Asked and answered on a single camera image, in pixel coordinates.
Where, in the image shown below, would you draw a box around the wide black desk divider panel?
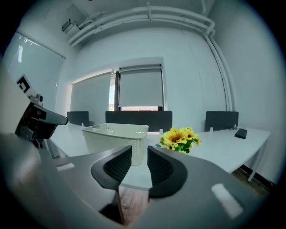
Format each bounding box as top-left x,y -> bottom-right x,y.
105,110 -> 173,133

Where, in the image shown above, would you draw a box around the small black desk divider panel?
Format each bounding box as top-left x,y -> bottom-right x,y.
205,111 -> 239,132
67,111 -> 90,127

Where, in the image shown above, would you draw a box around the white desk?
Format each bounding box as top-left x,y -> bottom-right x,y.
49,124 -> 271,191

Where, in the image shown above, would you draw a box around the white ceiling-mounted unit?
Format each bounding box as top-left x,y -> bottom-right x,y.
61,19 -> 79,34

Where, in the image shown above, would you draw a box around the grey glass wall panel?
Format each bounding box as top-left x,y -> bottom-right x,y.
4,31 -> 66,112

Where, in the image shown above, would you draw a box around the white plastic basket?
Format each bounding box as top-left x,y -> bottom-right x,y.
82,123 -> 150,166

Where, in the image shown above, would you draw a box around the white ceiling pipes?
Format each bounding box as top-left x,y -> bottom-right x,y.
68,5 -> 238,112

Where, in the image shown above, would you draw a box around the narrow grey roller blind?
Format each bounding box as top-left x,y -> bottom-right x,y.
118,64 -> 164,108

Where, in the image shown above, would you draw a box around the wide grey roller blind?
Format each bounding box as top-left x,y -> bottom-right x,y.
71,71 -> 113,113

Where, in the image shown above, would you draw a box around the black flat device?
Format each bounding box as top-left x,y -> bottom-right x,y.
234,127 -> 248,140

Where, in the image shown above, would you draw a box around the yellow artificial sunflowers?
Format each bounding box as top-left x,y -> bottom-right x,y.
156,127 -> 202,155

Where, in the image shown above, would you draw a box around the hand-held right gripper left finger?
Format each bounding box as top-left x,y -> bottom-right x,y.
53,145 -> 132,224

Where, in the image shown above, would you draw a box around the dark window frame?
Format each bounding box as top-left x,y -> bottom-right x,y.
114,71 -> 165,112

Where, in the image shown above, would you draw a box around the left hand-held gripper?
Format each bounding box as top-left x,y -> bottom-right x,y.
15,73 -> 69,148

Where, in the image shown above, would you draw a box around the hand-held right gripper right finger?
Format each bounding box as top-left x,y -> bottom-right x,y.
125,146 -> 266,229

